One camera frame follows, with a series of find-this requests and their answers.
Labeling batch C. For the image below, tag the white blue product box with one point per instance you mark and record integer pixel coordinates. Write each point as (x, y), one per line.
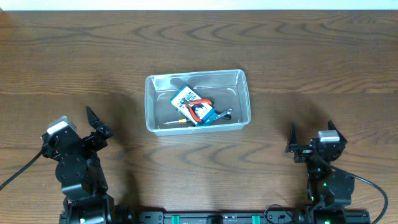
(205, 111)

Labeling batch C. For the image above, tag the clear plastic container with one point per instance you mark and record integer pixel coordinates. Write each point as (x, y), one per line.
(226, 88)

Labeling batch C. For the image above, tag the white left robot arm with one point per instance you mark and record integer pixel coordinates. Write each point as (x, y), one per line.
(80, 173)

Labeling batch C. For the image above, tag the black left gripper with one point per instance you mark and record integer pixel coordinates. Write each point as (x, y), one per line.
(86, 140)

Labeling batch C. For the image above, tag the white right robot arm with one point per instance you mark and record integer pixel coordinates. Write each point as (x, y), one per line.
(329, 190)

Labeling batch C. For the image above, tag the small black claw hammer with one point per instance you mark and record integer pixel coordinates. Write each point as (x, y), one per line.
(228, 117)

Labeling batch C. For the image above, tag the red handled pliers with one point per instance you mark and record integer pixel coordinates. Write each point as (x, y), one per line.
(191, 104)

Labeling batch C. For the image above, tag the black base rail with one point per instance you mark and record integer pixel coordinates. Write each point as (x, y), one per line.
(217, 217)

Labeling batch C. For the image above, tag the silver ring wrench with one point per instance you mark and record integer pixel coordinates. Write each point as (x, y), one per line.
(221, 114)

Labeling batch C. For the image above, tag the yellow black screwdriver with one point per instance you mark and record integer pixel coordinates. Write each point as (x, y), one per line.
(183, 120)

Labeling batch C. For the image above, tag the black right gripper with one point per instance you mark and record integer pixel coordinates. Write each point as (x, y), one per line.
(305, 152)

